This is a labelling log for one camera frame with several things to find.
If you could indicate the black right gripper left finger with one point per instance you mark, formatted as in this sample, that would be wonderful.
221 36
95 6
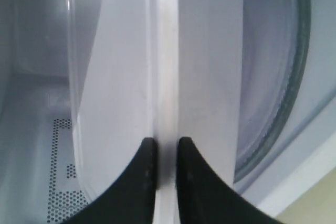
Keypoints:
131 198

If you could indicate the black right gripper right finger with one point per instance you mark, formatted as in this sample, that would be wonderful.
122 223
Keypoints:
204 198

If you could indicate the white plastic lidded container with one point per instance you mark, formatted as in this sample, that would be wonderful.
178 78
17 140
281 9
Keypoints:
164 69

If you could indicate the white Midea microwave oven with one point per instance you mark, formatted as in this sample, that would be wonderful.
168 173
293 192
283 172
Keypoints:
39 182

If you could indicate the glass turntable plate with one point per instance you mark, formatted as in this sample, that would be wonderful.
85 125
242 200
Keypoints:
276 36

